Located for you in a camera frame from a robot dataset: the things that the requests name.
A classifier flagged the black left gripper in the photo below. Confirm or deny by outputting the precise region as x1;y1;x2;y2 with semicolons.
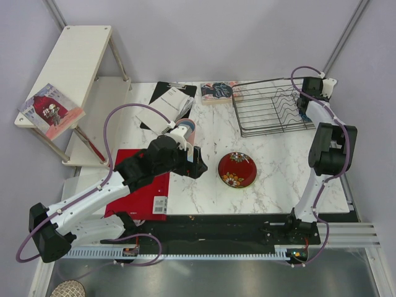
155;144;207;179

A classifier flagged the pink plastic cup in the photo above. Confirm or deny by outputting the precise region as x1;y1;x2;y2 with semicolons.
176;118;196;146

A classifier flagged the red floral bowl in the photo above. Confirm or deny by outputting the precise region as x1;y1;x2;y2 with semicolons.
217;152;257;186

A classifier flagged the light blue mug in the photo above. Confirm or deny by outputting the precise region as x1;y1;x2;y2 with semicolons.
187;148;194;163

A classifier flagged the green plate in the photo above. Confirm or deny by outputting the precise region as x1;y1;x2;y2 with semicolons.
225;183;254;189

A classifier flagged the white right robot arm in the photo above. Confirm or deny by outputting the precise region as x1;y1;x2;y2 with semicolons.
293;77;358;223

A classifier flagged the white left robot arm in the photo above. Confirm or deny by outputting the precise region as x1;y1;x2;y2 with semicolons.
27;134;208;263

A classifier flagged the red white patterned mug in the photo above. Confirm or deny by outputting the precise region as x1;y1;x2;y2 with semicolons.
300;114;311;123

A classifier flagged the red folder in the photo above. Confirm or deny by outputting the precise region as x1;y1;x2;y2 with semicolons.
104;148;173;222

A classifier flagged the white paper booklet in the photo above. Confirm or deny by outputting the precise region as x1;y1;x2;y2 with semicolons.
136;87;190;134

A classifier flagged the blue pink book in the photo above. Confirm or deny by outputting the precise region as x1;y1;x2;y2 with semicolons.
200;81;243;105

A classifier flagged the black clipboard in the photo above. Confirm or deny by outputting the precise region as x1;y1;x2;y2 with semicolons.
136;82;197;134

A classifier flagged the white wooden shelf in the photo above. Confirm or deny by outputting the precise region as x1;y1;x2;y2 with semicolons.
14;25;132;167

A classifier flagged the red illustrated book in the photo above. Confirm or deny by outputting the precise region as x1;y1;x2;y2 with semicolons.
19;84;85;140

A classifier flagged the patterned round object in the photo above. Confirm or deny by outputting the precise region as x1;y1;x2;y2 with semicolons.
50;280;87;297

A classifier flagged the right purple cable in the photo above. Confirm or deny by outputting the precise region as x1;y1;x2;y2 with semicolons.
290;65;353;269

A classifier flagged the black wire dish rack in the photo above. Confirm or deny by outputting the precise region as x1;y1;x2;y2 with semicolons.
232;78;314;137

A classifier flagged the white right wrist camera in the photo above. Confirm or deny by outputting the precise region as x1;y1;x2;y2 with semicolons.
319;72;338;100

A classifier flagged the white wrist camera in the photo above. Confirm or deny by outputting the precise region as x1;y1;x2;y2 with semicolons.
319;72;338;100
165;124;191;151

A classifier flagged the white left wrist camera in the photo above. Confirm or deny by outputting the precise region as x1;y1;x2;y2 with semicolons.
165;124;191;151

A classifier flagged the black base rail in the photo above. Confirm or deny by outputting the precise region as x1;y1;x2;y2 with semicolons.
117;212;321;254

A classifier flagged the white cable duct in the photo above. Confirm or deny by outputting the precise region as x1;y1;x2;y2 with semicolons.
62;246;296;260

